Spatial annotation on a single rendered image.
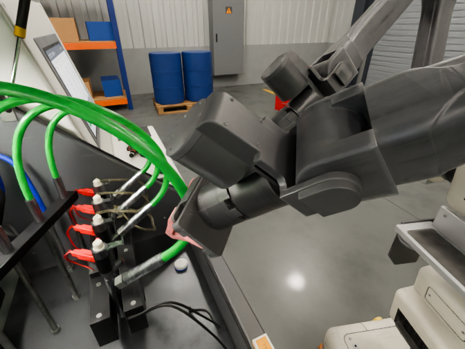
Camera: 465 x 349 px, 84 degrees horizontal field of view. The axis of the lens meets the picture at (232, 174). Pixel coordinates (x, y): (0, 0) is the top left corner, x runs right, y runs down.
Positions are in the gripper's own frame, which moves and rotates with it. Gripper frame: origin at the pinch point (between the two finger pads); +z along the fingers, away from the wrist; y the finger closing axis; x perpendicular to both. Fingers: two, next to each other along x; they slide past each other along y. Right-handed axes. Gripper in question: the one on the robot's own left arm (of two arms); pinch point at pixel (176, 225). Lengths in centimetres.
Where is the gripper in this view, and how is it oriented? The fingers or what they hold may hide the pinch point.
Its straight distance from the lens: 38.8
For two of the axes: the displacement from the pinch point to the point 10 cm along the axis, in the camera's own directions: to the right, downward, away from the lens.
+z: -6.6, 3.7, 6.6
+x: 6.9, 6.4, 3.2
